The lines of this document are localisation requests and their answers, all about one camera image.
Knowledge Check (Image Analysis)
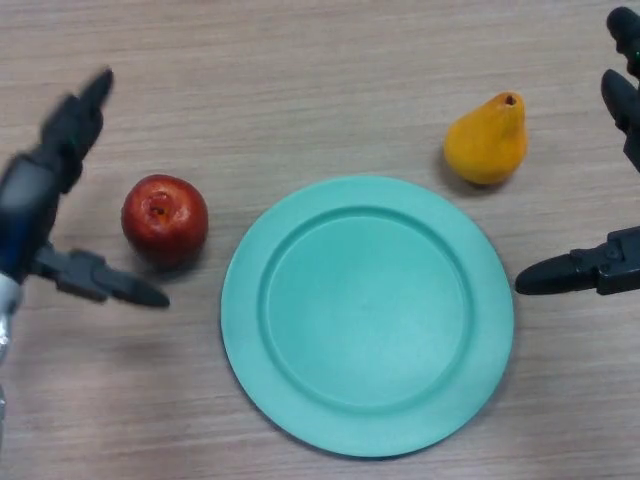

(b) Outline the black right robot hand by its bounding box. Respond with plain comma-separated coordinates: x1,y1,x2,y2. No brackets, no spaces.
514,5,640,298

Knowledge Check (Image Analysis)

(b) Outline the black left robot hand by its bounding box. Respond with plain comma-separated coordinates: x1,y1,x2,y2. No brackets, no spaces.
0,67,171,309

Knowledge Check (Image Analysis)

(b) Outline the red apple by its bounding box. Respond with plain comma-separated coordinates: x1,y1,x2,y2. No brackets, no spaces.
121,173,210,271

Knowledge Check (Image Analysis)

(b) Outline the green round plate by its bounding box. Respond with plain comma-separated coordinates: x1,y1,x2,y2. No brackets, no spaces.
220,173,516,460

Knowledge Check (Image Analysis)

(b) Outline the yellow pear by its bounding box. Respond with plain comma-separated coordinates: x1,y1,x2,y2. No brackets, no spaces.
443,91,529,187

